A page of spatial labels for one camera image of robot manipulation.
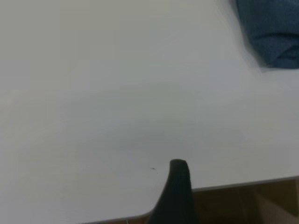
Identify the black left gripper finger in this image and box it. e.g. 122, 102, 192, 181
148, 159, 200, 224

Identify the blue denim shorts basketball print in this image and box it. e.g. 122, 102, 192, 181
234, 0, 299, 70

